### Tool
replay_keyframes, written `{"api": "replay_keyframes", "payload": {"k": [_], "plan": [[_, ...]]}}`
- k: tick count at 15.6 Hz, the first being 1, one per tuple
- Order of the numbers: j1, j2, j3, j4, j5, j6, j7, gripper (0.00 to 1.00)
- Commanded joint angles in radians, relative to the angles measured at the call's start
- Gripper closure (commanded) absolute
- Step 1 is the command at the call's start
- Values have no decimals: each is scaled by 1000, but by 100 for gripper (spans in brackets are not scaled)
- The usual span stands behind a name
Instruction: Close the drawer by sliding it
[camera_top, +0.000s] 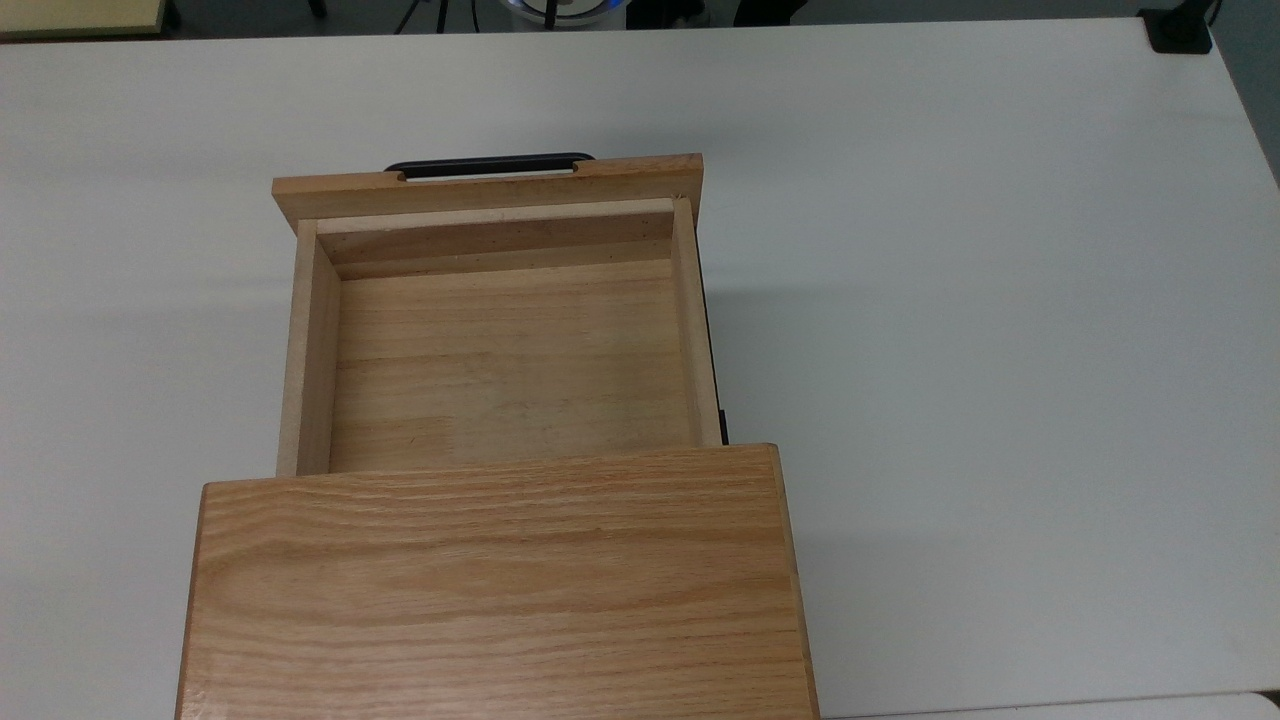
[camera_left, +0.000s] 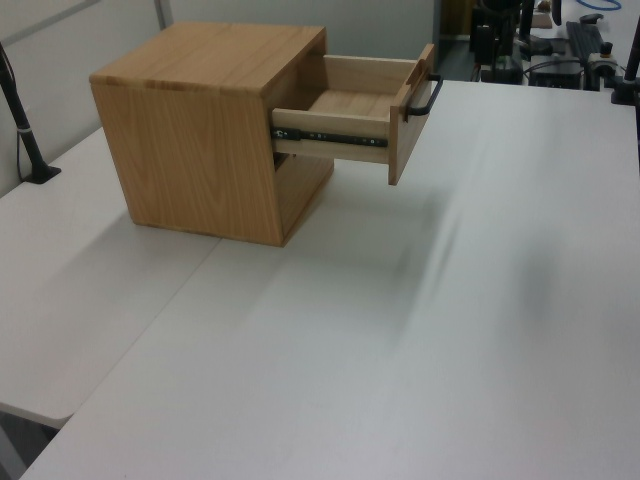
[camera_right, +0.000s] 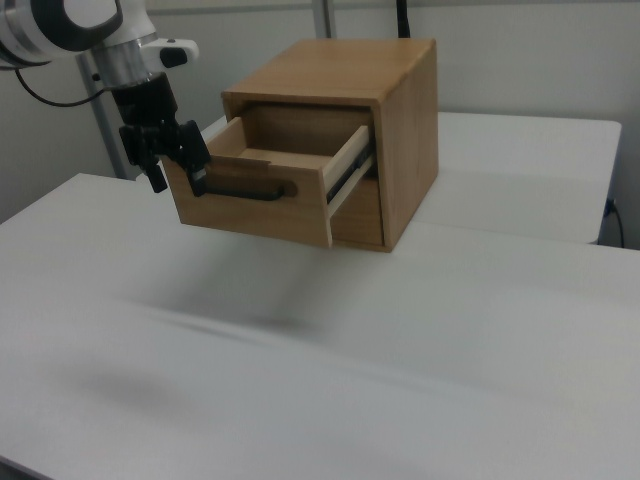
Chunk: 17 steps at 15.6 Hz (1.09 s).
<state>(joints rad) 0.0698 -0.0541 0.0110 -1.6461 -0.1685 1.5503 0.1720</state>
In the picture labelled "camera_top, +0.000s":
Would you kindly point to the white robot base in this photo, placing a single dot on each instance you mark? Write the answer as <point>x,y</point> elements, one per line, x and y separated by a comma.
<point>560,10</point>

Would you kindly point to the wooden drawer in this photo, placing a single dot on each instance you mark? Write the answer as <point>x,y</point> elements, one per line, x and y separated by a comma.
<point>500,350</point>

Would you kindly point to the wooden cabinet box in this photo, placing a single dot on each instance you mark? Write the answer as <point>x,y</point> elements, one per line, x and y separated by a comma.
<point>500,590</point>

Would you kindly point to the black tripod legs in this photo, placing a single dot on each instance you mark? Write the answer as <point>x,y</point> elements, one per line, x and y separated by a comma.
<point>425,14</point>

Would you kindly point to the yellow wooden table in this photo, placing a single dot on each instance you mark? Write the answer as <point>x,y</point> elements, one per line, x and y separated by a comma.
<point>80,15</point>

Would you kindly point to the black table clamp mount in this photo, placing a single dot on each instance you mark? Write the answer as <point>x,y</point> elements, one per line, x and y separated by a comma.
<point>1178,28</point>

